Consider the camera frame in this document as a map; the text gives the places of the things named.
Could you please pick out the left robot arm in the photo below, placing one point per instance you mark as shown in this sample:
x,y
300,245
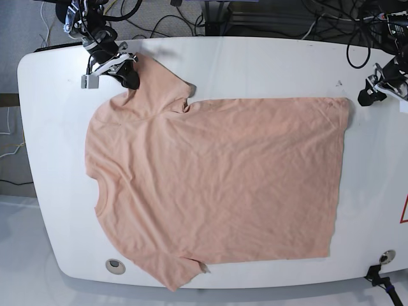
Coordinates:
x,y
397,27

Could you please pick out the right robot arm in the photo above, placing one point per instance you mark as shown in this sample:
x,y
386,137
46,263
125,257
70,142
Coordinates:
x,y
85,21

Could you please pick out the round silver table grommet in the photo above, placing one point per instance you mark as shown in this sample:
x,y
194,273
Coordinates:
x,y
387,257

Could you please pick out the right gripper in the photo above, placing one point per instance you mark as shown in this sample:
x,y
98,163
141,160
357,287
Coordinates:
x,y
119,64

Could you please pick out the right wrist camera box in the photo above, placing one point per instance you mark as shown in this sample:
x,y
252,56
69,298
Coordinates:
x,y
90,81

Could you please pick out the round grey table grommet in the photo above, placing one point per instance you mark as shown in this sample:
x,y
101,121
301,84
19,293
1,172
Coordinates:
x,y
115,266

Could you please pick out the black metal frame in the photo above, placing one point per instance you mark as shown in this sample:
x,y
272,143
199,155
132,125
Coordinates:
x,y
271,19

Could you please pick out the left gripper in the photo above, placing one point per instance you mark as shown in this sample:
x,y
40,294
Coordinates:
x,y
389,80

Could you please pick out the peach T-shirt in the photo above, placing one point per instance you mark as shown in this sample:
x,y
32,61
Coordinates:
x,y
185,185

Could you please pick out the black clamp with cable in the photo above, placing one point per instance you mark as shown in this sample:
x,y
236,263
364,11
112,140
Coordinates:
x,y
384,282

